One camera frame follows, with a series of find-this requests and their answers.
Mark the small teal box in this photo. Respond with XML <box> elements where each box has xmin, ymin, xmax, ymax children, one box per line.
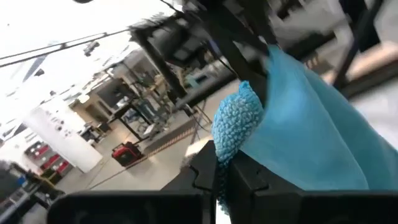
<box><xmin>186</xmin><ymin>73</ymin><xmax>209</xmax><ymax>88</ymax></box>

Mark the dark grey desk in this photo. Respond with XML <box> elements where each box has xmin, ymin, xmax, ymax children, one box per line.
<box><xmin>175</xmin><ymin>71</ymin><xmax>237</xmax><ymax>110</ymax></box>

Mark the black pole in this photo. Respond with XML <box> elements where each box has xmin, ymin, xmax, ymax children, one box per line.
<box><xmin>132</xmin><ymin>29</ymin><xmax>187</xmax><ymax>99</ymax></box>

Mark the white kiosk pillar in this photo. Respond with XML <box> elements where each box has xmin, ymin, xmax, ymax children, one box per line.
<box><xmin>23</xmin><ymin>105</ymin><xmax>103</xmax><ymax>174</ymax></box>

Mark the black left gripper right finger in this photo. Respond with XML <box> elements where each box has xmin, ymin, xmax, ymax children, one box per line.
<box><xmin>228</xmin><ymin>151</ymin><xmax>304</xmax><ymax>224</ymax></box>

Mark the black overhead light bar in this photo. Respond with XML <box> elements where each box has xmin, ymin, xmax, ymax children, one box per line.
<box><xmin>0</xmin><ymin>29</ymin><xmax>131</xmax><ymax>68</ymax></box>

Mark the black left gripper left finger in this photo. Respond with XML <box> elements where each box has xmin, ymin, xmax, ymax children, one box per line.
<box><xmin>161</xmin><ymin>139</ymin><xmax>218</xmax><ymax>224</ymax></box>

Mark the red and black equipment case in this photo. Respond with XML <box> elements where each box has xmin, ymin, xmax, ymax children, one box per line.
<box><xmin>111</xmin><ymin>141</ymin><xmax>144</xmax><ymax>167</ymax></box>

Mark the black screen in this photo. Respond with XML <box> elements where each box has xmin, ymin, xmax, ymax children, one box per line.
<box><xmin>96</xmin><ymin>77</ymin><xmax>131</xmax><ymax>108</ymax></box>

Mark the red storage shelf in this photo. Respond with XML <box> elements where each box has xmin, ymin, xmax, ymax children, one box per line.
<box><xmin>24</xmin><ymin>141</ymin><xmax>74</xmax><ymax>177</ymax></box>

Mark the teal microfiber towel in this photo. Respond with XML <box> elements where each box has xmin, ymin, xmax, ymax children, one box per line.
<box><xmin>211</xmin><ymin>45</ymin><xmax>398</xmax><ymax>215</ymax></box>

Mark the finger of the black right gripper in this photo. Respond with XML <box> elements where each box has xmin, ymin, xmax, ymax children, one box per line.
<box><xmin>214</xmin><ymin>24</ymin><xmax>269</xmax><ymax>104</ymax></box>

